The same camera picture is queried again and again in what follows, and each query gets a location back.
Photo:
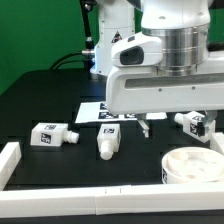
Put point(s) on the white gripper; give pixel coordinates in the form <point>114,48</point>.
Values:
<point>165,74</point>

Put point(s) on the white round stool seat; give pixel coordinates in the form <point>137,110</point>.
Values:
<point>192,165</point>

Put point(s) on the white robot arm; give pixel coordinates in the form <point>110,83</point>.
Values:
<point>121,19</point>

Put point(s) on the white marker paper sheet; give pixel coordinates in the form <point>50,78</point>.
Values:
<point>97,112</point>

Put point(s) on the white right barrier wall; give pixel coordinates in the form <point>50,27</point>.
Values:
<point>217,142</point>

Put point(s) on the white barrier wall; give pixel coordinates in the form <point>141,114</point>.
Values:
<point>9,158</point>
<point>111,200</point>
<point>217,142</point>

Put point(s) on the white front barrier wall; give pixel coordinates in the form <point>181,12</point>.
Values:
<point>111,200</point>

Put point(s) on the white left barrier wall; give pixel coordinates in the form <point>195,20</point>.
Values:
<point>9,158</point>

